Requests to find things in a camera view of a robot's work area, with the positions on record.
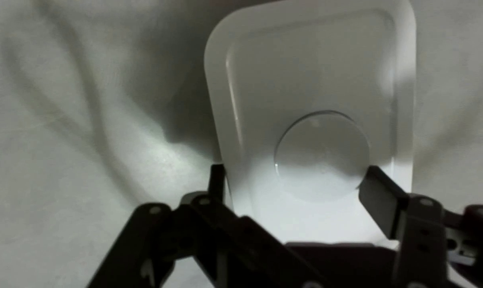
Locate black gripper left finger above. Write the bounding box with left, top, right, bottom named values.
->
left=86, top=162, right=323, bottom=288

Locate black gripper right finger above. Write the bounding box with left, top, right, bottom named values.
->
left=356, top=164, right=483, bottom=288

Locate white rectangular container lid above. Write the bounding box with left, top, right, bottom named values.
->
left=203, top=0, right=417, bottom=244

